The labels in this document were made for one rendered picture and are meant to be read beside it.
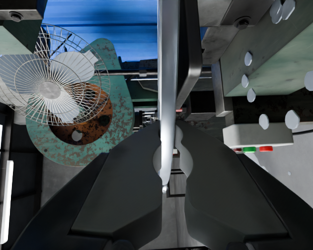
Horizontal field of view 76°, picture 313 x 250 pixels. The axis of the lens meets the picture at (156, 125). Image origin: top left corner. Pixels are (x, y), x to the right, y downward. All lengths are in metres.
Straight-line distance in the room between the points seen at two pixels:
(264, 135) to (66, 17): 2.30
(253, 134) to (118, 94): 1.28
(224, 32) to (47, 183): 7.38
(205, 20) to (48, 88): 0.93
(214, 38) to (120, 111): 1.25
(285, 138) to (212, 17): 0.32
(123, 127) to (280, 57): 1.35
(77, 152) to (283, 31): 1.50
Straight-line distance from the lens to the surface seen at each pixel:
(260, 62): 0.35
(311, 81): 0.26
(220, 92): 0.50
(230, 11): 0.32
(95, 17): 2.45
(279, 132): 0.52
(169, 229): 7.20
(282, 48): 0.31
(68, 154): 1.66
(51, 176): 7.53
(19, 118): 6.23
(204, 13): 0.31
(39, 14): 0.43
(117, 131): 1.57
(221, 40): 0.44
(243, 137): 0.48
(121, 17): 2.41
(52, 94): 1.15
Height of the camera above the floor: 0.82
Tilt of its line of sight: 3 degrees down
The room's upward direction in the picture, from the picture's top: 92 degrees counter-clockwise
